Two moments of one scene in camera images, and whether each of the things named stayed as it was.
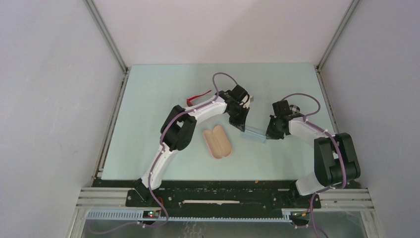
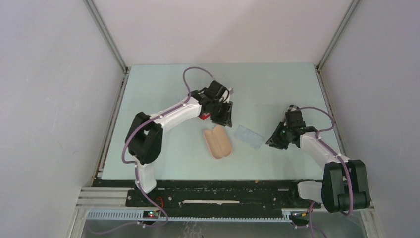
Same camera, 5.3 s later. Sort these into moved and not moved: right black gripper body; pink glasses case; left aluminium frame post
Moved: right black gripper body
Not moved: left aluminium frame post; pink glasses case
